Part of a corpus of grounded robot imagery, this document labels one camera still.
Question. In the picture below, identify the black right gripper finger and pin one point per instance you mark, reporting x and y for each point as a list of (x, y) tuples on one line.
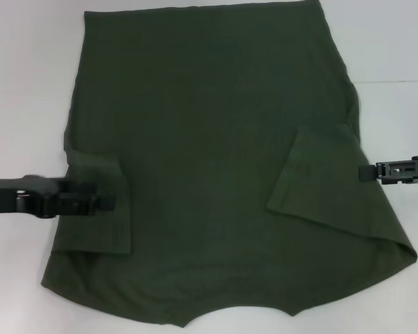
[(368, 174)]

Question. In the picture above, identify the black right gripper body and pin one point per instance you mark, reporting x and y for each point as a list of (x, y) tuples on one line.
[(404, 170)]

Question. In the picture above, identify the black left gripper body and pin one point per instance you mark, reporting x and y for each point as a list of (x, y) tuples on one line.
[(21, 195)]

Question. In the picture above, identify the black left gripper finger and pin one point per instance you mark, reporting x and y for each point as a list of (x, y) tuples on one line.
[(83, 200)]

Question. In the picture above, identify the dark green t-shirt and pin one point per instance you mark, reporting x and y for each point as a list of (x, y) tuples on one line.
[(212, 139)]

